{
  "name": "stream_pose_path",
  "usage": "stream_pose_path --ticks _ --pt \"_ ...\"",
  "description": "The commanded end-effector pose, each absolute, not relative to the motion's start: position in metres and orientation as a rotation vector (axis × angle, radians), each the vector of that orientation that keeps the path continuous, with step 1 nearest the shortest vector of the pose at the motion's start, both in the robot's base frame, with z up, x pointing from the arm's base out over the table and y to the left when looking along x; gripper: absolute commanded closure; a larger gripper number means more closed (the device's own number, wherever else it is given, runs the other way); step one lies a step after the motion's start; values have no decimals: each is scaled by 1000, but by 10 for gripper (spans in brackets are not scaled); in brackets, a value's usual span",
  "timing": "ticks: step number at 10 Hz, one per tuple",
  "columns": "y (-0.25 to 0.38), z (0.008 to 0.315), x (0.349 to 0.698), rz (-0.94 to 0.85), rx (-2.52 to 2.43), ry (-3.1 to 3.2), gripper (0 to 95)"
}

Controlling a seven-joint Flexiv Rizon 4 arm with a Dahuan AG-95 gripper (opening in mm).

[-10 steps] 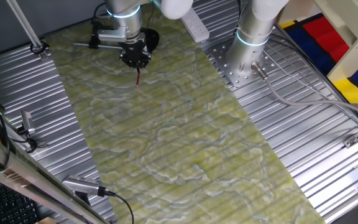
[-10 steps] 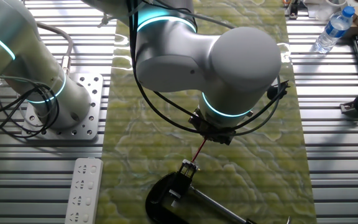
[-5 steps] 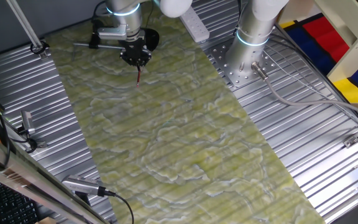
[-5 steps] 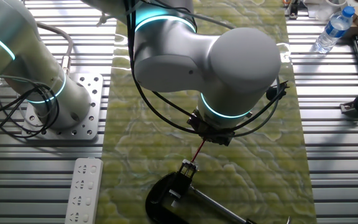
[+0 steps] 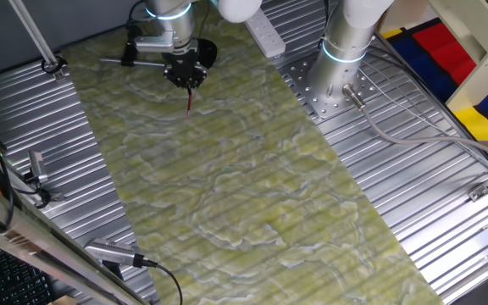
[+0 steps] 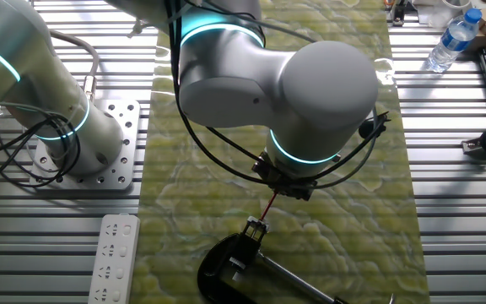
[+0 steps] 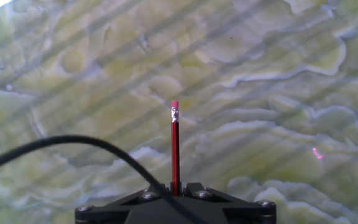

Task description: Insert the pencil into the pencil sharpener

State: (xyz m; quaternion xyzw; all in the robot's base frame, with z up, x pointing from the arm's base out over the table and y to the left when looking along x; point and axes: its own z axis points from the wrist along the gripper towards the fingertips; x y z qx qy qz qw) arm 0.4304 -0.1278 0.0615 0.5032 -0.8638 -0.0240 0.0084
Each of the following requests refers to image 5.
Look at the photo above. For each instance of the small grey camera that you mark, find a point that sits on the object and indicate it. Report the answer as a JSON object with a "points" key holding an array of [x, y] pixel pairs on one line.
{"points": [[37, 165]]}

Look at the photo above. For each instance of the red blue yellow cloth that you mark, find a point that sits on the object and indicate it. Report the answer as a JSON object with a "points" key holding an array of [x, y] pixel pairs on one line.
{"points": [[443, 63]]}

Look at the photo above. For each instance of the black C-clamp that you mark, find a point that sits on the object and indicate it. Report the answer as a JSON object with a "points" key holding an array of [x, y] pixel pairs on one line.
{"points": [[209, 48]]}

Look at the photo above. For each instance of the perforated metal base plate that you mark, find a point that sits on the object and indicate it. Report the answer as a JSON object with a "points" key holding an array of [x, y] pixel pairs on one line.
{"points": [[301, 78]]}

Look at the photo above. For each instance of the cream wooden shelf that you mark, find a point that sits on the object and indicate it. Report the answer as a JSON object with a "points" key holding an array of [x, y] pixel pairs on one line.
{"points": [[477, 46]]}

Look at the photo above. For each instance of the green marble pattern mat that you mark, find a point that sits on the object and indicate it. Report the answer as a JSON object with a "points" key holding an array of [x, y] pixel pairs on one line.
{"points": [[248, 190]]}

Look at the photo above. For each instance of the ribbed silver camera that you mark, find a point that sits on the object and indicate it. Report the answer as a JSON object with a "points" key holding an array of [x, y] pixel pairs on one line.
{"points": [[110, 252]]}

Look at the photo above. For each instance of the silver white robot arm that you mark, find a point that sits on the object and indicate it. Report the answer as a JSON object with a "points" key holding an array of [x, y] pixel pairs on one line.
{"points": [[337, 72]]}

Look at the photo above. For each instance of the small metal corner bracket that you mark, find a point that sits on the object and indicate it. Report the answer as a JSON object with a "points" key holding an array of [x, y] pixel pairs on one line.
{"points": [[479, 192]]}

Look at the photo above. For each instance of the black keyboard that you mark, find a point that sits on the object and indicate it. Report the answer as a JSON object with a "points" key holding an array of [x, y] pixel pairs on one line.
{"points": [[17, 279]]}

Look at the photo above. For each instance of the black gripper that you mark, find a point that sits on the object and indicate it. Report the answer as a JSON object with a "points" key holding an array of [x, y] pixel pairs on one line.
{"points": [[184, 68]]}

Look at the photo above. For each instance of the white power strip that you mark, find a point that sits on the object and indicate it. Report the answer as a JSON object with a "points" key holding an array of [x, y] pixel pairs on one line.
{"points": [[265, 34]]}

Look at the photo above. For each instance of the aluminium frame beam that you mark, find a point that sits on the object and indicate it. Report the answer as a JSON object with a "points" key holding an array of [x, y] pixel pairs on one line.
{"points": [[36, 245]]}

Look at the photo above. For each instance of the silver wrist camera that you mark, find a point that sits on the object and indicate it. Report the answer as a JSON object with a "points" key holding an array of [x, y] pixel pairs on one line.
{"points": [[153, 42]]}

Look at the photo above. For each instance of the red pencil with eraser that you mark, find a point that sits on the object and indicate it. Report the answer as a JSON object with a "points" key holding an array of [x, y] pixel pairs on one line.
{"points": [[189, 103]]}

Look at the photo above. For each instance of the slanted aluminium frame pole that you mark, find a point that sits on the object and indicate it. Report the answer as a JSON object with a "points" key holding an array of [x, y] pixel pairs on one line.
{"points": [[36, 36]]}

